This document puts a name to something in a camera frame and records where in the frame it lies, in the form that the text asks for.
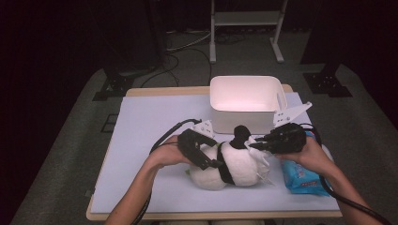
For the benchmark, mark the blue wet wipe pack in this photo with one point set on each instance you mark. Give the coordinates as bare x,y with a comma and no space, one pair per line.
302,182

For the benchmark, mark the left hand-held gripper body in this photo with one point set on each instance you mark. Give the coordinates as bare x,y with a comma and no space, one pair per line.
187,142

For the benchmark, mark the white metal stand frame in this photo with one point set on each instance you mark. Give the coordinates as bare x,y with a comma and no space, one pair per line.
247,18

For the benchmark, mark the panda plush toy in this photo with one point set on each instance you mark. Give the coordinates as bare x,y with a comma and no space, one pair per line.
241,165

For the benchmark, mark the black floor grille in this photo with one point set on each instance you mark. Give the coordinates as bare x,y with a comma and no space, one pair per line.
109,123

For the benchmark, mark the person's right hand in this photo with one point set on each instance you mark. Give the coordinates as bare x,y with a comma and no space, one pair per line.
311,156

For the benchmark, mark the black stand base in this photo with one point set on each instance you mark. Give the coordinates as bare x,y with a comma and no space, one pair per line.
327,84
114,86

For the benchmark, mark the lavender table mat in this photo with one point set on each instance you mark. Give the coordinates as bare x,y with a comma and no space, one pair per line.
150,118

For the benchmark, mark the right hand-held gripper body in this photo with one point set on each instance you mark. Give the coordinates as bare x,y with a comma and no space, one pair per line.
289,137

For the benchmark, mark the white plastic bin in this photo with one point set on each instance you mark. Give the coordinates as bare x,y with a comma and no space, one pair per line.
247,93

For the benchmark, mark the white round object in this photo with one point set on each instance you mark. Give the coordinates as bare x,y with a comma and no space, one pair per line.
328,153

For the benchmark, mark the wooden table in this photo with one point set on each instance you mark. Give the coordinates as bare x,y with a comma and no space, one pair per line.
169,91

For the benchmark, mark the person's left hand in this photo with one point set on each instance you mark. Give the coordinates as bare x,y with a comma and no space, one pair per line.
169,156

